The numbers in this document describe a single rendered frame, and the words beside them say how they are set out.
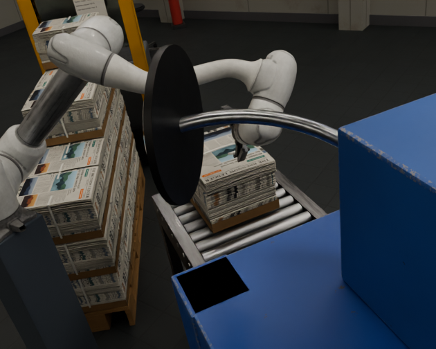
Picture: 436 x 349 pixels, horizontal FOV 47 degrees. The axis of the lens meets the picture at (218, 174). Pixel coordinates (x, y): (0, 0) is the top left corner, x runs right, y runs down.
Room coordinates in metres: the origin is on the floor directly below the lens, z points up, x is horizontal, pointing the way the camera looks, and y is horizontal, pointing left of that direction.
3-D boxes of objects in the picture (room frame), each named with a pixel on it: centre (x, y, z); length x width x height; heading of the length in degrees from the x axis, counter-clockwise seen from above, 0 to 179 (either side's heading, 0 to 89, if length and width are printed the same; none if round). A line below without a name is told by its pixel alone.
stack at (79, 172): (2.43, 0.75, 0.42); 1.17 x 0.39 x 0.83; 0
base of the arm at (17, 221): (1.49, 0.78, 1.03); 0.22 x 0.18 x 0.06; 50
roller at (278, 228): (1.45, -0.10, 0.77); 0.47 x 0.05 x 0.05; 108
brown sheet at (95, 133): (2.57, 0.75, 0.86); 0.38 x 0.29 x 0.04; 90
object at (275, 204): (1.59, -0.06, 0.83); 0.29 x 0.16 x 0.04; 108
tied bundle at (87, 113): (2.57, 0.75, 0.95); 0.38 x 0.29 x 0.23; 90
